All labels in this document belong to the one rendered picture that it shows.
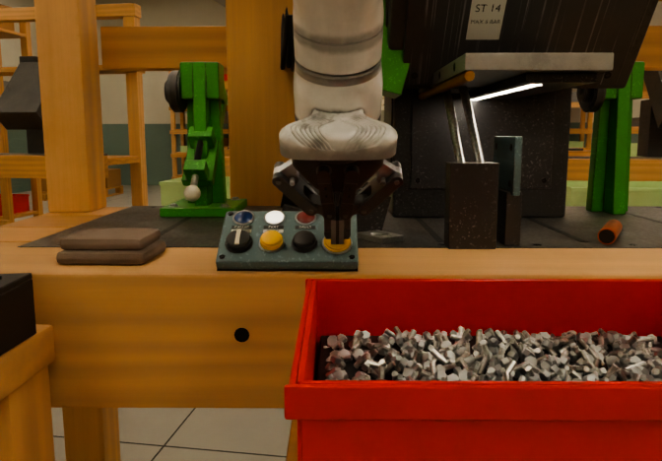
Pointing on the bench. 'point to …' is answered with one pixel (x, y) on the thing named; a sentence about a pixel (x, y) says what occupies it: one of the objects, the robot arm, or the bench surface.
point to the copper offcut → (610, 231)
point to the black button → (303, 240)
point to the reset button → (271, 239)
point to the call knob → (238, 239)
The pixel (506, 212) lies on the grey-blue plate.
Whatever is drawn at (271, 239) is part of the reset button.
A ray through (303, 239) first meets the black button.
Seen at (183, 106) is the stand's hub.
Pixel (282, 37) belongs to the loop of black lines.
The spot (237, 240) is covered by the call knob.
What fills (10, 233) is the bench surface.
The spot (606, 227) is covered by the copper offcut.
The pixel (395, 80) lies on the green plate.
